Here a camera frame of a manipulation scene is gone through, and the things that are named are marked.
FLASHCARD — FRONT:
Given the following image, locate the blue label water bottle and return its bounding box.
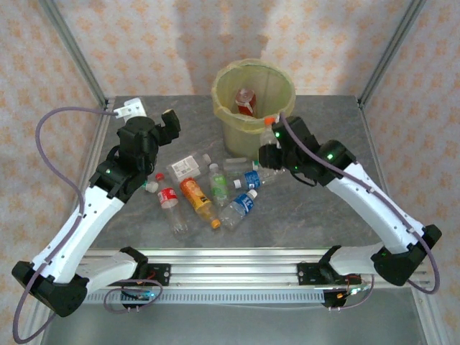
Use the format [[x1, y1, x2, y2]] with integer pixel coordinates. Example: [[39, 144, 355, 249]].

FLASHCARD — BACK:
[[219, 189, 259, 231]]

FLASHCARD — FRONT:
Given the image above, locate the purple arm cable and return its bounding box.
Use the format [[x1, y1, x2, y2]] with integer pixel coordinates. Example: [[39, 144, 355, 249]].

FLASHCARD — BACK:
[[280, 111, 441, 312], [12, 106, 162, 344]]

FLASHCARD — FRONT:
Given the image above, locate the aluminium frame post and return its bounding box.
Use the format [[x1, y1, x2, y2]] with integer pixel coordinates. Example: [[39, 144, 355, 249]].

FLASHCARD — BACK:
[[38, 0, 111, 107], [357, 0, 428, 109]]

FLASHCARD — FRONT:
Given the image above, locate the orange juice bottle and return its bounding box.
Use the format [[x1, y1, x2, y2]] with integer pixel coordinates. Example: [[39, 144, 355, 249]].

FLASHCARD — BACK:
[[178, 177, 222, 230]]

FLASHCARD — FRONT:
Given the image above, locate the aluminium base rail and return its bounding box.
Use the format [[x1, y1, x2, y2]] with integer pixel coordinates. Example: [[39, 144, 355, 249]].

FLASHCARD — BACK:
[[37, 247, 431, 290]]

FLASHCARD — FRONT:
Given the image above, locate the clear square bottle white label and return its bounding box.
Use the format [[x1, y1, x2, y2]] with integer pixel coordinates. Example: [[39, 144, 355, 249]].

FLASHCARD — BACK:
[[166, 150, 212, 180]]

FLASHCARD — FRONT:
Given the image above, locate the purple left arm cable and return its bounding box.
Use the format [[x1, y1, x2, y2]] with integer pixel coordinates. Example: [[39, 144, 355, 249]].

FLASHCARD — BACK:
[[12, 106, 162, 344]]

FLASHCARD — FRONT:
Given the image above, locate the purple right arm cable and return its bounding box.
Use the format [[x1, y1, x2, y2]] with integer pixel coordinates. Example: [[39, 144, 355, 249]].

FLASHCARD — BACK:
[[280, 111, 441, 312]]

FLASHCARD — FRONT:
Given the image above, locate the green trash bin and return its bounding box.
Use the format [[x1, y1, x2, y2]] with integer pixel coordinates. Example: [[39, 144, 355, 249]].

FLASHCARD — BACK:
[[211, 59, 298, 134]]

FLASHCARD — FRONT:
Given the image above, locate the grey metal panel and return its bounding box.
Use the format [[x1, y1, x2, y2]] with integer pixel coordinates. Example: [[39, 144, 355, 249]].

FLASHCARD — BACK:
[[39, 303, 432, 345]]

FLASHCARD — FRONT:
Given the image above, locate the green plastic bin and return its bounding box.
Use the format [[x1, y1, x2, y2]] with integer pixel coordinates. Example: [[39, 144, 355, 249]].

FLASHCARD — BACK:
[[221, 120, 280, 161]]

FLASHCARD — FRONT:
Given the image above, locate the aluminium frame leg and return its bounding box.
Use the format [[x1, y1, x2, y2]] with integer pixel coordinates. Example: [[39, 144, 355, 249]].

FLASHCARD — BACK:
[[413, 287, 450, 345], [19, 287, 55, 345]]

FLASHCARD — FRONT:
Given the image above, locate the red label cola bottle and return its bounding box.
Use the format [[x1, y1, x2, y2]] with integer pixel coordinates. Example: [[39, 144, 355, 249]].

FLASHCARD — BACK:
[[155, 172, 190, 236]]

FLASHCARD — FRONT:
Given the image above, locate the clear bottle green white label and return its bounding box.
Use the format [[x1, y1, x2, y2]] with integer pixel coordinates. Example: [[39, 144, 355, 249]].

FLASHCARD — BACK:
[[223, 157, 262, 173]]

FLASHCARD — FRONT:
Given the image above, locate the orange label bottle orange cap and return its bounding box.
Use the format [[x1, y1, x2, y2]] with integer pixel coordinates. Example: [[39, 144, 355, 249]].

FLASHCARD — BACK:
[[259, 116, 282, 148]]

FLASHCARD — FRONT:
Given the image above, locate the aluminium side rail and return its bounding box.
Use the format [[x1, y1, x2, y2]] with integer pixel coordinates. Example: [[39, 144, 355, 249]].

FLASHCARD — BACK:
[[357, 98, 407, 252], [57, 98, 116, 259]]

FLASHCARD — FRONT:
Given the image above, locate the small circuit board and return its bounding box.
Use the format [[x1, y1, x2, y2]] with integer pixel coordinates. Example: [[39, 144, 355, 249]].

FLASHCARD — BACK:
[[336, 285, 371, 301], [120, 289, 159, 303]]

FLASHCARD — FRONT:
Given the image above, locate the white slotted cable duct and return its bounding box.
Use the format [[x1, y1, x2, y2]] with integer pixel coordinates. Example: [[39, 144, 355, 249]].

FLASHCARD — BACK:
[[53, 289, 326, 305]]

